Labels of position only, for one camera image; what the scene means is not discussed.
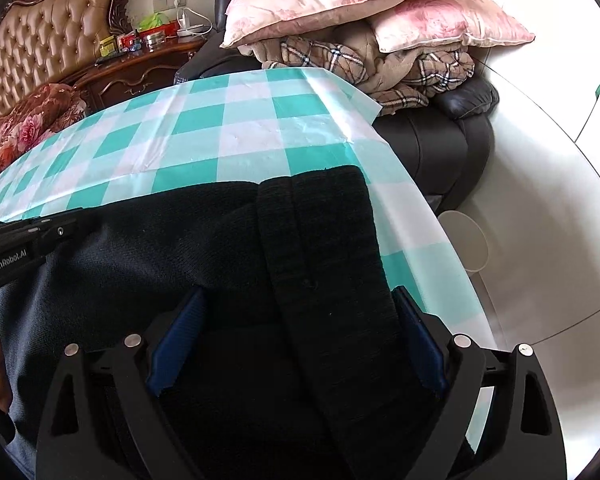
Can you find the green plastic bag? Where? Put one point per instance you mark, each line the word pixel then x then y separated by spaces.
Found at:
pixel 154 21

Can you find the brown plaid quilt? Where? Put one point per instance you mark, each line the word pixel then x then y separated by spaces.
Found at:
pixel 385 72

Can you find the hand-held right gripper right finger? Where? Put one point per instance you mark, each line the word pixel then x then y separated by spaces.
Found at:
pixel 422 347

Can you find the dark wooden nightstand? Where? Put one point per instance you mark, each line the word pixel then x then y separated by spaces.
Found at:
pixel 130 77

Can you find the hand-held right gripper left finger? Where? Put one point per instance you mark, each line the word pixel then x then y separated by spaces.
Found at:
pixel 176 345

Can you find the yellow box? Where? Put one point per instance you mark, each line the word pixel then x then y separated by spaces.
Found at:
pixel 108 47

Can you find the black leather sofa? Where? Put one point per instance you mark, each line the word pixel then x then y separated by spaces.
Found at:
pixel 430 150

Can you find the teal white checked tablecloth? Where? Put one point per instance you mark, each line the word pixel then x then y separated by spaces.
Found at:
pixel 205 125

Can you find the white wall socket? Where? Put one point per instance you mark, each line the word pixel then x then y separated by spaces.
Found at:
pixel 169 2

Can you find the red floral pillow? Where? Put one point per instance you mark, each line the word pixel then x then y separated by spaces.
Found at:
pixel 25 125

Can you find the tufted leather bed headboard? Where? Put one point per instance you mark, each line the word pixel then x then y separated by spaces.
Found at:
pixel 40 35

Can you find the black pants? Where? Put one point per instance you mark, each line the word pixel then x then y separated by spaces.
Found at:
pixel 290 245

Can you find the red packet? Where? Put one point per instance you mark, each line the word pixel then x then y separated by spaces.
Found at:
pixel 130 43

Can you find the small pink floral pillow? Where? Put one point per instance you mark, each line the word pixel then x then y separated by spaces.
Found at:
pixel 455 25

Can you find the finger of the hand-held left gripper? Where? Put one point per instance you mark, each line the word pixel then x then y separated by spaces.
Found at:
pixel 62 230

